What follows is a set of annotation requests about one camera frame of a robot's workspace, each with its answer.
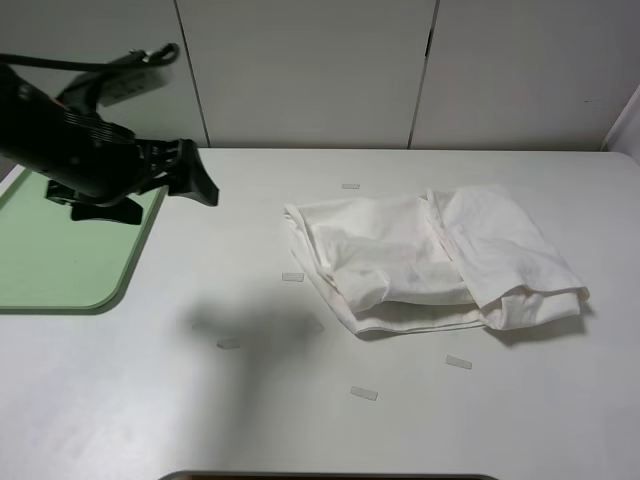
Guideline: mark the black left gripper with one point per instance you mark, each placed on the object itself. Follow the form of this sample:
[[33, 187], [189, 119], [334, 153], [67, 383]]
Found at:
[[94, 179]]

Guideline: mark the white short sleeve t-shirt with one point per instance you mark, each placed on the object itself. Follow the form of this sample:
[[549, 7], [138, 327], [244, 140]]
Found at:
[[443, 260]]

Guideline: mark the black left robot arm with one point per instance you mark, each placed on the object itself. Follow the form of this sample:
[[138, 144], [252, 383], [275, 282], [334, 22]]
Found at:
[[100, 130]]

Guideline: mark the light green plastic tray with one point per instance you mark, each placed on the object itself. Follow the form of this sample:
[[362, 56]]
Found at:
[[53, 265]]

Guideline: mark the clear tape marker middle left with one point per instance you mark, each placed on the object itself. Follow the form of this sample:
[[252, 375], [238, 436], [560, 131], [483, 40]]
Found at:
[[293, 277]]

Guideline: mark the clear tape marker lower left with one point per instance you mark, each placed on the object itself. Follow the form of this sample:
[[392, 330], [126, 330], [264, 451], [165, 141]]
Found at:
[[229, 343]]

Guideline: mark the clear tape marker bottom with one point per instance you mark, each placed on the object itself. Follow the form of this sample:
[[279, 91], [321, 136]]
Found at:
[[364, 393]]

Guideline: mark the clear tape marker lower right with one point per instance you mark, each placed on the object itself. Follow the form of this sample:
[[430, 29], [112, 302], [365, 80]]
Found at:
[[458, 363]]

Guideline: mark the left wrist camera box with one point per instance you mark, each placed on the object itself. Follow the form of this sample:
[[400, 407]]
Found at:
[[120, 85]]

